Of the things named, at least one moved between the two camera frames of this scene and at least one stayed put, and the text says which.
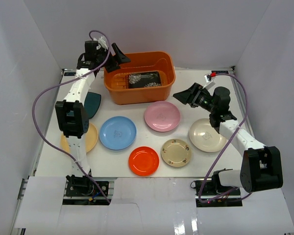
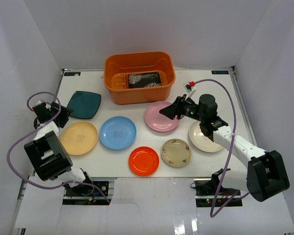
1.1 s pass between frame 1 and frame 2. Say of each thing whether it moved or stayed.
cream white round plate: stayed
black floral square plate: stayed
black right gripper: moved
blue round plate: stayed
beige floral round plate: stayed
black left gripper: moved
